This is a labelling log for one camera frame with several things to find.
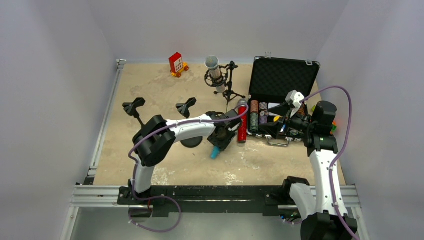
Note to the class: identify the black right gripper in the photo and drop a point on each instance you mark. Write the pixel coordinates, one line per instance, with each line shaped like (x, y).
(276, 124)

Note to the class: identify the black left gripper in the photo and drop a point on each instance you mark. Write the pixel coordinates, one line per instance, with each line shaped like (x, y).
(220, 141)

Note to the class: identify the blue toy microphone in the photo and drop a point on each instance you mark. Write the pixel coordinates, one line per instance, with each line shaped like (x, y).
(215, 152)

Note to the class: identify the rhinestone silver microphone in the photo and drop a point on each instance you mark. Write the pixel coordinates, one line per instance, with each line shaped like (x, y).
(214, 77)

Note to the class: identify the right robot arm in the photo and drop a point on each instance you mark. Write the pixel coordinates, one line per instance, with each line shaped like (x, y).
(324, 215)

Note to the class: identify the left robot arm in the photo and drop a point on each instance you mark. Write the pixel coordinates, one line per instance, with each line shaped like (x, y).
(153, 142)

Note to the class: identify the red glitter microphone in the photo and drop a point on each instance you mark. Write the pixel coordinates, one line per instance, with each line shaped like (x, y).
(242, 130)

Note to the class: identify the black poker chip case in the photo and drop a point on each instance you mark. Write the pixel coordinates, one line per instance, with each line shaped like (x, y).
(271, 80)

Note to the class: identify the green orange toy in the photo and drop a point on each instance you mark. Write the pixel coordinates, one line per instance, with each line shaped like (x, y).
(333, 126)

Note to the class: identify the red toy block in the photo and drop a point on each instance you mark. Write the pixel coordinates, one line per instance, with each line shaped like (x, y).
(177, 65)

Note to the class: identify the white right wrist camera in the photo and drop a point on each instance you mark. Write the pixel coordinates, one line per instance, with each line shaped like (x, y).
(294, 99)

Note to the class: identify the black tripod shock mount stand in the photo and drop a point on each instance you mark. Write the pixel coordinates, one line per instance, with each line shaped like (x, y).
(229, 94)

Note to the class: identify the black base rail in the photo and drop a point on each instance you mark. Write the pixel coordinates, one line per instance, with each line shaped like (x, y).
(253, 199)

